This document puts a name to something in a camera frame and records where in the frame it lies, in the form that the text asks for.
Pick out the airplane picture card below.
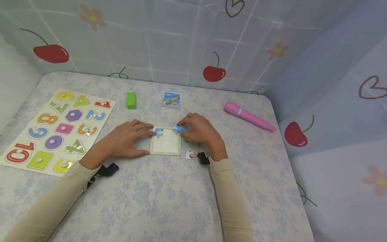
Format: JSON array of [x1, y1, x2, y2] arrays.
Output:
[[162, 91, 182, 109]]

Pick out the person's left forearm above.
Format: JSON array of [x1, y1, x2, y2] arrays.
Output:
[[1, 161, 102, 242]]

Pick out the yellow jigsaw pieces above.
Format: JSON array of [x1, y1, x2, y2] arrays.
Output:
[[184, 137, 205, 147]]

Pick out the person's left hand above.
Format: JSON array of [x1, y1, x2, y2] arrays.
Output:
[[79, 119, 157, 170]]

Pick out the pink marker pen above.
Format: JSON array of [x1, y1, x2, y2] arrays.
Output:
[[224, 102, 276, 132]]

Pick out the wooden number puzzle board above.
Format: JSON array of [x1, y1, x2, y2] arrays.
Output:
[[0, 88, 117, 177]]

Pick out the person's right forearm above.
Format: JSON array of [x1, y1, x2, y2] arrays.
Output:
[[209, 157, 255, 242]]

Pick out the green block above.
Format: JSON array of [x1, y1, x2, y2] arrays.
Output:
[[126, 92, 137, 110]]

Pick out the person's right hand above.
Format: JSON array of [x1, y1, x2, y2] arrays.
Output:
[[176, 113, 228, 162]]

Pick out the small wooden jigsaw tray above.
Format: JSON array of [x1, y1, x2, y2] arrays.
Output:
[[149, 126, 182, 156]]

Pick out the set of coloured number pieces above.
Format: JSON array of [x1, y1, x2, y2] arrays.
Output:
[[5, 91, 112, 173]]

